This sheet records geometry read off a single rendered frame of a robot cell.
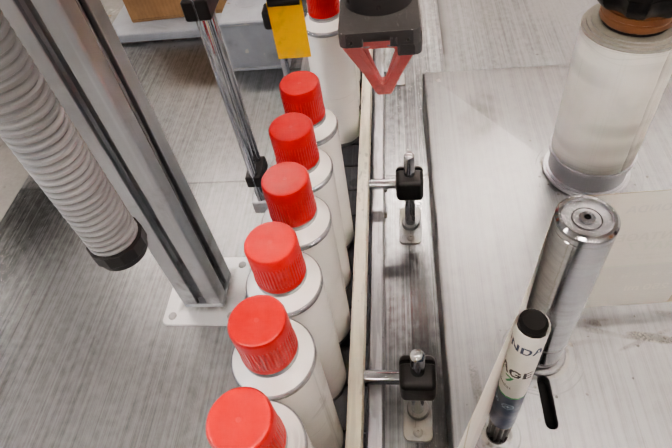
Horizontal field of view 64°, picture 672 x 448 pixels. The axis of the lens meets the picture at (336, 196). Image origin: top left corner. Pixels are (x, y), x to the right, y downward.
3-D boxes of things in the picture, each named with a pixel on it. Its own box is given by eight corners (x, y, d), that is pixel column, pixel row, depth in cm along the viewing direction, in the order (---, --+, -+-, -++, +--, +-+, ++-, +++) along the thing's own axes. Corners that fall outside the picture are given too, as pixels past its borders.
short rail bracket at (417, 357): (435, 427, 48) (438, 372, 39) (365, 425, 49) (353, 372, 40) (433, 392, 50) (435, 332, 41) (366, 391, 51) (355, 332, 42)
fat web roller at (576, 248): (570, 377, 45) (639, 245, 31) (514, 376, 45) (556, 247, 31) (559, 327, 48) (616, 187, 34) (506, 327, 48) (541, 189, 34)
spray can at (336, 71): (361, 146, 66) (344, -9, 51) (320, 148, 67) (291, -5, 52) (362, 119, 70) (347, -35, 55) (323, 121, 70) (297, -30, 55)
